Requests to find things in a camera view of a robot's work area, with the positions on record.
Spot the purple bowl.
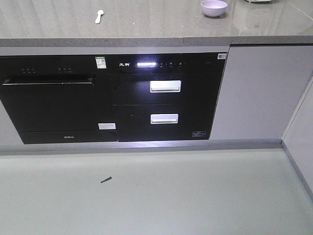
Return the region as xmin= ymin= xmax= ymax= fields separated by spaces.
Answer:
xmin=201 ymin=0 xmax=228 ymax=17

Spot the mint green spoon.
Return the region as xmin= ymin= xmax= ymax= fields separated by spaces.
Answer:
xmin=95 ymin=9 xmax=104 ymax=24

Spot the black disinfection cabinet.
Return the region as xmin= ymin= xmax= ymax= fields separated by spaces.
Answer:
xmin=106 ymin=52 xmax=227 ymax=142

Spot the black tape strip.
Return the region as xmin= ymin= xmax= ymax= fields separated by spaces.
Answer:
xmin=100 ymin=177 xmax=112 ymax=184

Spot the black built-in dishwasher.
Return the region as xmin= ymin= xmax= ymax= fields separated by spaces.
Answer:
xmin=0 ymin=55 xmax=117 ymax=144

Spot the grey cabinet door right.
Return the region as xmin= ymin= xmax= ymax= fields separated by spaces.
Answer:
xmin=210 ymin=46 xmax=313 ymax=140

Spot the grey cabinet door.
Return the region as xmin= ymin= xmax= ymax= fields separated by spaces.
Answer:
xmin=210 ymin=46 xmax=313 ymax=140
xmin=0 ymin=102 xmax=23 ymax=147

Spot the grey cabinet door left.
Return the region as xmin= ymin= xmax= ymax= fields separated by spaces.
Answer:
xmin=0 ymin=102 xmax=23 ymax=147

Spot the lower silver drawer handle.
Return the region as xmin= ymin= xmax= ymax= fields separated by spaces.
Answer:
xmin=150 ymin=114 xmax=179 ymax=124

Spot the silver drawer handle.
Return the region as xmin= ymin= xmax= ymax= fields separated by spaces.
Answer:
xmin=150 ymin=114 xmax=179 ymax=124
xmin=150 ymin=80 xmax=181 ymax=93

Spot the upper silver drawer handle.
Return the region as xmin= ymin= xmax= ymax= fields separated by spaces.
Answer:
xmin=150 ymin=80 xmax=181 ymax=93

